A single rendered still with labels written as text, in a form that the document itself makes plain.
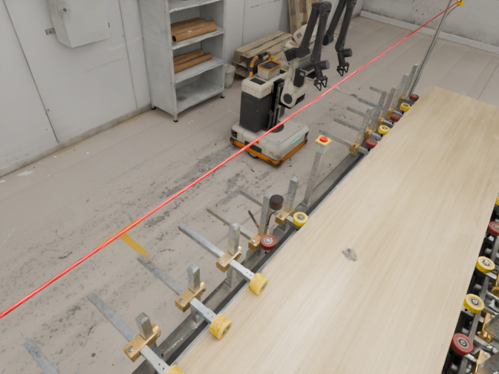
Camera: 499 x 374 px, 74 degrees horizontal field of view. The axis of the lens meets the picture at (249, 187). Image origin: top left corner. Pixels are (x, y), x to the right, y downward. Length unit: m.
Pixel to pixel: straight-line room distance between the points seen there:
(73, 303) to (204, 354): 1.48
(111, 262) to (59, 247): 0.45
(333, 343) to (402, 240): 0.73
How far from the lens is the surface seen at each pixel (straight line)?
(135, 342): 1.42
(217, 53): 4.61
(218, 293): 1.78
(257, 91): 3.32
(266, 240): 1.72
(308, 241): 1.77
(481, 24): 8.89
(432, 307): 1.80
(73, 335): 2.62
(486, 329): 1.95
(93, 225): 3.13
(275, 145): 3.44
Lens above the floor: 2.25
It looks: 43 degrees down
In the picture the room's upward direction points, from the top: 6 degrees clockwise
